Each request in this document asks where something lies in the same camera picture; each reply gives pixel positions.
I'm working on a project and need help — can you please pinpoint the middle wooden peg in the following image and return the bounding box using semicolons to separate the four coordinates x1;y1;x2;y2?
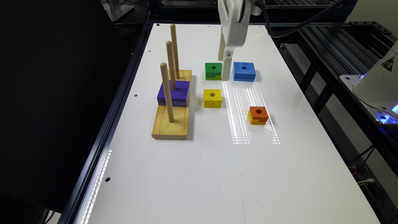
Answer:
166;41;177;91

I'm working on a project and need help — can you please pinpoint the white stand in background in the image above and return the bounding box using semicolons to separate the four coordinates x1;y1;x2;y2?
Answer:
102;0;134;22

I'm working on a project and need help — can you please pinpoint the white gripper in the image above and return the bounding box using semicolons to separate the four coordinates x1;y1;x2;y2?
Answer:
218;0;251;81

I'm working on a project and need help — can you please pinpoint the rear wooden peg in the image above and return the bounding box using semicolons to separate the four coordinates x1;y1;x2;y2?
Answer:
170;24;180;80

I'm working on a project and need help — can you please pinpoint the wooden peg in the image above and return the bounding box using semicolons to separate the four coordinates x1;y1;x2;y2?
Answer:
166;41;177;91
170;24;180;80
160;62;174;123

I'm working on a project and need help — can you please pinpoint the green and yellow block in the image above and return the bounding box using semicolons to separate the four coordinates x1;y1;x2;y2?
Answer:
205;63;222;80

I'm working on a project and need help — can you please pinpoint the blue block with hole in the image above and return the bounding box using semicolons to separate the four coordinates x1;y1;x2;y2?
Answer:
233;62;256;82

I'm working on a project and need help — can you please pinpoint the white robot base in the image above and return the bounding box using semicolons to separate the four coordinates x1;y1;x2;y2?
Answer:
340;44;397;126

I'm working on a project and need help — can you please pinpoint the wooden base board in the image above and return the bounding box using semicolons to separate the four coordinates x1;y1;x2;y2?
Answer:
151;69;193;141

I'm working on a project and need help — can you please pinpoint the yellow block with hole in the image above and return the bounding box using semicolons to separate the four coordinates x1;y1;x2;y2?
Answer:
203;89;222;108

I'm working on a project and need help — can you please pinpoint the purple block on peg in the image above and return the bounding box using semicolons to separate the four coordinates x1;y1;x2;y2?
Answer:
157;81;190;107

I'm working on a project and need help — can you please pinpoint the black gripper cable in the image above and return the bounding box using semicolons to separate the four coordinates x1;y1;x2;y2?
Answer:
254;0;349;39

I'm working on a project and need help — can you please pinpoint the orange and yellow block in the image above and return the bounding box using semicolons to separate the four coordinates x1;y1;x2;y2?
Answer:
248;106;269;125

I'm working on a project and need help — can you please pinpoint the front wooden peg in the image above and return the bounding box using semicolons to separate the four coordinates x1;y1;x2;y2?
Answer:
160;62;174;123

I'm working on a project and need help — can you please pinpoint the black aluminium table frame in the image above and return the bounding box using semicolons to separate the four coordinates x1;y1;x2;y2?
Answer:
57;18;398;224

